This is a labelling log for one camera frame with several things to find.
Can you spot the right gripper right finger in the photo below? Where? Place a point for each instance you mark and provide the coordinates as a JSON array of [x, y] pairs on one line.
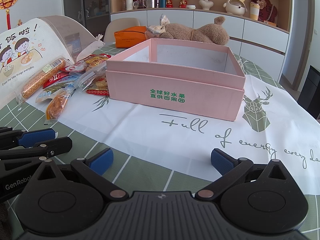
[[233, 172]]

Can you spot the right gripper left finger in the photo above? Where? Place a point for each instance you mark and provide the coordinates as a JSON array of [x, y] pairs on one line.
[[90, 172]]

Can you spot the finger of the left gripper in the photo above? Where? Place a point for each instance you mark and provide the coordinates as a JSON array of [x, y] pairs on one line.
[[49, 148], [15, 138]]

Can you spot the long biscuit stick pack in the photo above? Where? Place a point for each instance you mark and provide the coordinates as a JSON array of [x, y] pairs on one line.
[[28, 88]]

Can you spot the red chicken leg snack pack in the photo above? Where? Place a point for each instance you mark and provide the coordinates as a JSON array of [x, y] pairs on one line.
[[79, 67]]

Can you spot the red sausage snack pack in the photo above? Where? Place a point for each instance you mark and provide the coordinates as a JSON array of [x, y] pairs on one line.
[[96, 59]]

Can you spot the small bread yellow pack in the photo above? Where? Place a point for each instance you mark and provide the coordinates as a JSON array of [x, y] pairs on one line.
[[58, 104]]

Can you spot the blue seaweed snack pack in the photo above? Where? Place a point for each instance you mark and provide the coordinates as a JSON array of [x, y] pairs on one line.
[[53, 91]]

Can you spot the rice cracker pack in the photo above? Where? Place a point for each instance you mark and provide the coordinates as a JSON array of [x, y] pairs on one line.
[[95, 82]]

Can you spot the green white tablecloth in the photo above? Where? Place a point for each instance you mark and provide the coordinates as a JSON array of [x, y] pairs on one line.
[[160, 150]]

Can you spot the pink cardboard box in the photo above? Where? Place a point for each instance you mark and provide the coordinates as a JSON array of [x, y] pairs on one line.
[[186, 76]]

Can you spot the black cabinet appliance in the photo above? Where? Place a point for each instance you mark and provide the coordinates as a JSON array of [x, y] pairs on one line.
[[309, 97]]

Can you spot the orange tissue pouch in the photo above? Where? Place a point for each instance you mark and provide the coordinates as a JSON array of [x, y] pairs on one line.
[[130, 37]]

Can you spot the brown plush teddy bear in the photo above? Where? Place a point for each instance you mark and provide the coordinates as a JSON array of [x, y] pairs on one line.
[[210, 33]]

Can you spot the beige chair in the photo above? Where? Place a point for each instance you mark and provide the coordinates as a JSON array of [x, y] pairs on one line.
[[118, 25]]

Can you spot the brown monkey plush decoration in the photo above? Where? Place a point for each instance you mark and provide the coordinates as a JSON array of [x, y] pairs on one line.
[[268, 12]]

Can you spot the white bunny teapot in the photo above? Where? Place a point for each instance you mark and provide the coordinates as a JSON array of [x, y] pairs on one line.
[[235, 7]]

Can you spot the yellow white cup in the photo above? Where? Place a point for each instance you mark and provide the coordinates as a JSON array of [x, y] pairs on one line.
[[254, 11]]

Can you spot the white flower vase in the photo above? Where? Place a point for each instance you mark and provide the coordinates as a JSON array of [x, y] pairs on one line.
[[206, 4]]

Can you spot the steel kettle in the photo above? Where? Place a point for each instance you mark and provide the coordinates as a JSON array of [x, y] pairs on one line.
[[150, 3]]

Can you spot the red lucky doll figurine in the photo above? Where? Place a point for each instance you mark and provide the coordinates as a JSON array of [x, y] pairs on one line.
[[169, 4]]

